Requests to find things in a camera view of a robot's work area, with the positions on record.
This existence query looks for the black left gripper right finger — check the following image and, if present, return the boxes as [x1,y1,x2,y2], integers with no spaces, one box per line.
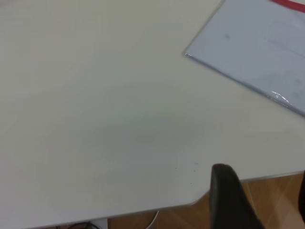
[297,175,305,215]

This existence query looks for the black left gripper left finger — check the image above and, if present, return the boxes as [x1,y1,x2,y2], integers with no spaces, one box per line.
[209,163,265,229]

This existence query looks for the transparent bag with red zipper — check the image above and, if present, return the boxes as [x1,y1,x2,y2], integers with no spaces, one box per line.
[183,0,305,117]

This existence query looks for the clear plastic package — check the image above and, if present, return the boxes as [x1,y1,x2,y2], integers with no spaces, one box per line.
[188,0,305,113]

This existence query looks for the thin white cable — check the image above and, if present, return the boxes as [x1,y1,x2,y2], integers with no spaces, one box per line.
[145,209,160,229]

